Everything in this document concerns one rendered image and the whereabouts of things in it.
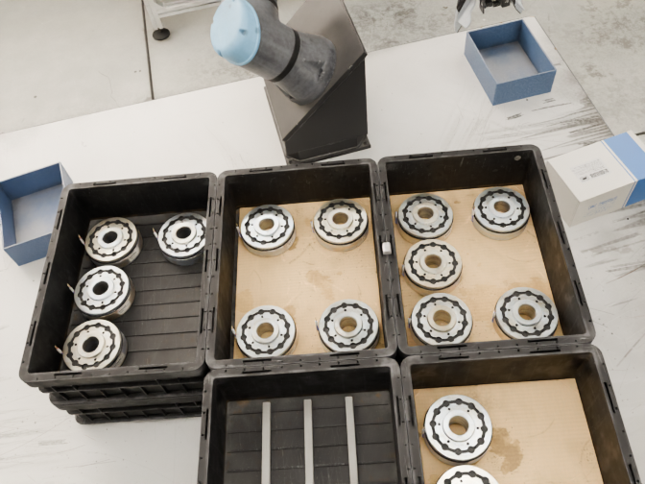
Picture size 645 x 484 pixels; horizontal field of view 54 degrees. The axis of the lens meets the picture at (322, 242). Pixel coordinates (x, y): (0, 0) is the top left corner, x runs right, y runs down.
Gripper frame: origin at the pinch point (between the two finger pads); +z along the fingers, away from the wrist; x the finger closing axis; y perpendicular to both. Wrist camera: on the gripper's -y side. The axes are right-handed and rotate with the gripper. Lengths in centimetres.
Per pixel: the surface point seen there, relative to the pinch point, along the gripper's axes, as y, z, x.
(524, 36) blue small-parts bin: -7.2, 15.1, 12.4
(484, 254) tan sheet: 57, 2, -20
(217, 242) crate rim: 49, -14, -66
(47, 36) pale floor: -154, 69, -156
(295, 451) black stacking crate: 85, -3, -61
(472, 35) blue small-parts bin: -9.6, 11.6, -0.2
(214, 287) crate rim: 58, -14, -67
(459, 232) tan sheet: 51, 1, -23
